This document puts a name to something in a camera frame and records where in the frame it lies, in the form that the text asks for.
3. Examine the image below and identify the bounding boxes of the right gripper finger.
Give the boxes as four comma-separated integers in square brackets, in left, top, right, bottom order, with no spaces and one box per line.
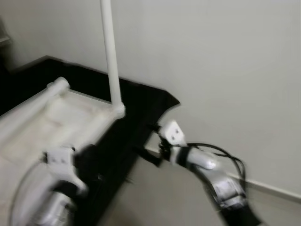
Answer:
[136,147,163,166]

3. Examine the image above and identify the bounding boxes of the white plastic table leg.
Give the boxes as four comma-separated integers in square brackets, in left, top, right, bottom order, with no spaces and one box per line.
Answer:
[100,0,127,118]
[0,77,71,144]

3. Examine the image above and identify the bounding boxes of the black tablecloth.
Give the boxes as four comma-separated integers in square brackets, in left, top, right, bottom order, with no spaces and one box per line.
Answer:
[0,56,180,226]

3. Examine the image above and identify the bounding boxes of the white plastic table top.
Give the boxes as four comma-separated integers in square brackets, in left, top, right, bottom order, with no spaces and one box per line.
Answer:
[0,78,127,212]

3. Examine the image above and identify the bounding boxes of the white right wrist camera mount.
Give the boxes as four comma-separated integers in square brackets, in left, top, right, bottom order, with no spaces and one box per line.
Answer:
[158,120,185,165]

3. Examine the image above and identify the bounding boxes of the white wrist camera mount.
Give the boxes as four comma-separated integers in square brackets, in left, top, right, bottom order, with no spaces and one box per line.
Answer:
[42,147,87,194]
[158,120,185,165]

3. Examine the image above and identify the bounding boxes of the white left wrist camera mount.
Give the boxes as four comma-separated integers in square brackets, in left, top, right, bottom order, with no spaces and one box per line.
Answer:
[42,147,87,194]

